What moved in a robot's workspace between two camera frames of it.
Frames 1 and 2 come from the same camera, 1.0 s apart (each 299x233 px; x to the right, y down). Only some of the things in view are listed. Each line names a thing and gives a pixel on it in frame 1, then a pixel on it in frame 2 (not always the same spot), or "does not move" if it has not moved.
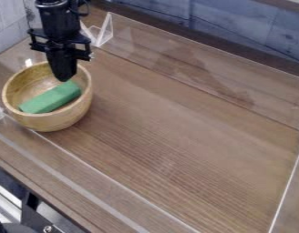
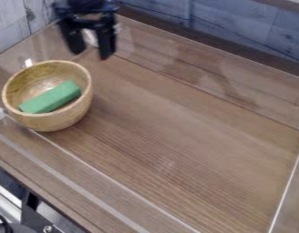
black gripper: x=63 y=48 -> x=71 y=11
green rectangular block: x=52 y=99 does not move
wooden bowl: x=30 y=80 does not move
